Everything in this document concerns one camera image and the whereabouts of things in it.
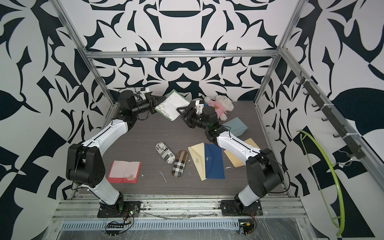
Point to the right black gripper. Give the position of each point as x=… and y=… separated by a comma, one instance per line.
x=191, y=109

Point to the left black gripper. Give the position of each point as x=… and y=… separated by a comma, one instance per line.
x=151, y=101

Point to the white letter paper green border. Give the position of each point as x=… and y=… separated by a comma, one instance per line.
x=168, y=108

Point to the light blue envelope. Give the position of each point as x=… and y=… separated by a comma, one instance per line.
x=236, y=126

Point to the dark blue envelope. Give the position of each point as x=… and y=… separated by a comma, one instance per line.
x=214, y=162

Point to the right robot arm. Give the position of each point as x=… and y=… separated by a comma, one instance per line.
x=264, y=172

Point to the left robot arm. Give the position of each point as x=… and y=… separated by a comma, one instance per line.
x=85, y=166

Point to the cream envelope left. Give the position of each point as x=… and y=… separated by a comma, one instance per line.
x=197, y=153

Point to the white plush bear pink shirt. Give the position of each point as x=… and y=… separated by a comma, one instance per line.
x=222, y=106

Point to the white black patterned glasses case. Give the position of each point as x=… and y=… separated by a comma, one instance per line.
x=165, y=152

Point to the brown plaid glasses case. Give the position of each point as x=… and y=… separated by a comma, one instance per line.
x=179, y=164

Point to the right black connector board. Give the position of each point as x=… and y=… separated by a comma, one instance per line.
x=246, y=228

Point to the black connector board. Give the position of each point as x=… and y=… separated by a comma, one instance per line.
x=246, y=228
x=114, y=228

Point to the left black connector board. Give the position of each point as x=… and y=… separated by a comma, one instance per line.
x=114, y=228

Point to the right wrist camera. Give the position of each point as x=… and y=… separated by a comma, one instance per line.
x=199, y=106

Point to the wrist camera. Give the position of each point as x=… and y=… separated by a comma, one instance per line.
x=199, y=106
x=143, y=91

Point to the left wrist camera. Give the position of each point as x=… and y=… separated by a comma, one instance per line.
x=143, y=91

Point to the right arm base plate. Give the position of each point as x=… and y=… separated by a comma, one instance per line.
x=234, y=208

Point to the black hook rail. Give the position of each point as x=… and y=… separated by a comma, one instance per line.
x=332, y=115

